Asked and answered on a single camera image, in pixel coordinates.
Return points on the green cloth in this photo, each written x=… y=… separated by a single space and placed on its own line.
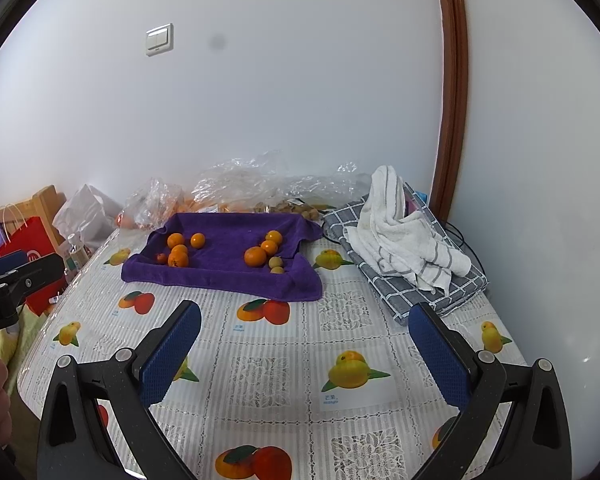
x=10 y=350

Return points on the large orange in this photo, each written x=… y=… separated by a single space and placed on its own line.
x=254 y=256

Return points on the small tan fruit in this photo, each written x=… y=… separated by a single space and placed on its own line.
x=274 y=262
x=277 y=270

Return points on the red paper bag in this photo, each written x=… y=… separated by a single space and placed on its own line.
x=35 y=245

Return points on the small red fruit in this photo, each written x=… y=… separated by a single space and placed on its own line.
x=161 y=258

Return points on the clear bag of tan fruits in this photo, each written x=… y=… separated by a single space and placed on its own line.
x=295 y=208

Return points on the small blue object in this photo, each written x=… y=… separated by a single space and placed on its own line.
x=419 y=197

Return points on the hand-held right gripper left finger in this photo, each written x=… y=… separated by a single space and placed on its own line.
x=172 y=355

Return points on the white striped towel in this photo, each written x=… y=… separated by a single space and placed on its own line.
x=395 y=240

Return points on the fruit print lace tablecloth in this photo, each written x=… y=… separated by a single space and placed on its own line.
x=280 y=360

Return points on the clear plastic bottle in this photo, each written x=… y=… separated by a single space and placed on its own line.
x=75 y=257

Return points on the white light switch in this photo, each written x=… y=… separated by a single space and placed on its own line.
x=159 y=40

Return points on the wooden chair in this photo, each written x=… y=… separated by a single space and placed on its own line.
x=45 y=200

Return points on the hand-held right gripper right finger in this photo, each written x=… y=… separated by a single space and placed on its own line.
x=440 y=355

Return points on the white plastic bag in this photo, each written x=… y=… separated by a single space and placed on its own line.
x=87 y=215

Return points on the crumpled clear plastic bag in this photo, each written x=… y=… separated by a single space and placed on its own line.
x=245 y=175

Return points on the grey checked cloth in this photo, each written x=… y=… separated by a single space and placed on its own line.
x=430 y=300

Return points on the brown wooden door frame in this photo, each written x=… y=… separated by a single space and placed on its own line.
x=452 y=85

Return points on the purple towel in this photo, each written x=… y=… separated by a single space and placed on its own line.
x=220 y=270

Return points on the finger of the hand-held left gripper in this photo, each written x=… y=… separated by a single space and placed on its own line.
x=37 y=272
x=7 y=263

